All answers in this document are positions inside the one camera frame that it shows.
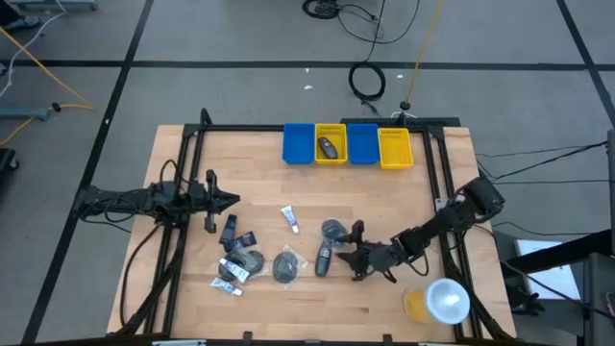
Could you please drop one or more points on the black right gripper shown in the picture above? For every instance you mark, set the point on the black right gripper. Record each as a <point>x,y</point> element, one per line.
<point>379,254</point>

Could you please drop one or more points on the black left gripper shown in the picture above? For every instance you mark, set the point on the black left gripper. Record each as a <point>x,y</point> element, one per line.
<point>199,197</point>

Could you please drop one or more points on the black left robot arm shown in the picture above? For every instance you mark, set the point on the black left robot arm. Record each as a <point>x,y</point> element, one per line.
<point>120,199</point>

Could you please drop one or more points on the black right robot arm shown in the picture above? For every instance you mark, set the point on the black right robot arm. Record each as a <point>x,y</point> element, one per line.
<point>447,221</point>

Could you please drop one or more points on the blue plastic basket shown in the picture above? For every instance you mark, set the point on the blue plastic basket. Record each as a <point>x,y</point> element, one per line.
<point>298,144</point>
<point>363,144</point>

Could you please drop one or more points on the yellow plastic basket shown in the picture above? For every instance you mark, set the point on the yellow plastic basket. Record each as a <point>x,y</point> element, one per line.
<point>338,132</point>
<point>395,149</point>

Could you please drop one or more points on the yellow canister with white lid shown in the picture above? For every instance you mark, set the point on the yellow canister with white lid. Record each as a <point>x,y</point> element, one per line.
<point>444,302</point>

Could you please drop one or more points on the white paper sheet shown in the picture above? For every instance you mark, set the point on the white paper sheet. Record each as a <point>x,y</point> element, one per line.
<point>552,279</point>

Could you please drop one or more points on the black metal beam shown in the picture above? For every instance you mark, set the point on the black metal beam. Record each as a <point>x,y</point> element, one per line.
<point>567,247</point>

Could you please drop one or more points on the grey metal floor foot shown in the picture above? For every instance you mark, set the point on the grey metal floor foot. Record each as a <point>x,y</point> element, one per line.
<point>53,5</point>
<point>24,113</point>

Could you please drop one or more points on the black chair caster base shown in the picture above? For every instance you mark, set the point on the black chair caster base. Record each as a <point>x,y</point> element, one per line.
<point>7,161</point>

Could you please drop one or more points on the person's foot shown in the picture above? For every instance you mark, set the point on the person's foot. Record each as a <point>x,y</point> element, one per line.
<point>24,23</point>

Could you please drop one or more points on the black aluminium table frame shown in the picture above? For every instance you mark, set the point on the black aluminium table frame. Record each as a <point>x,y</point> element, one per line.
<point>230,128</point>

